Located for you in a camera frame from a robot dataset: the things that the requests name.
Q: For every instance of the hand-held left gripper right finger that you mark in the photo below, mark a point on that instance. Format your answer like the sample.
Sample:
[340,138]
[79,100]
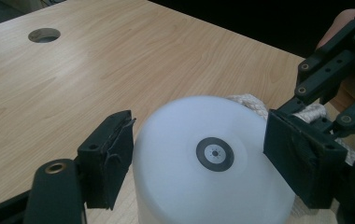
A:
[306,158]

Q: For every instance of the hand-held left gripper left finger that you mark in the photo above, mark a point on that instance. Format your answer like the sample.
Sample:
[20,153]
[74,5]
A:
[104,161]

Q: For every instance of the white woven cloth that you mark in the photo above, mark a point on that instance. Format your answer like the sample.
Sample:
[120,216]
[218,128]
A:
[250,102]

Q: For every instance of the white plastic cup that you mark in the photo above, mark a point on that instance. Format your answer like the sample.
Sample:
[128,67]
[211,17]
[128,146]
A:
[203,186]

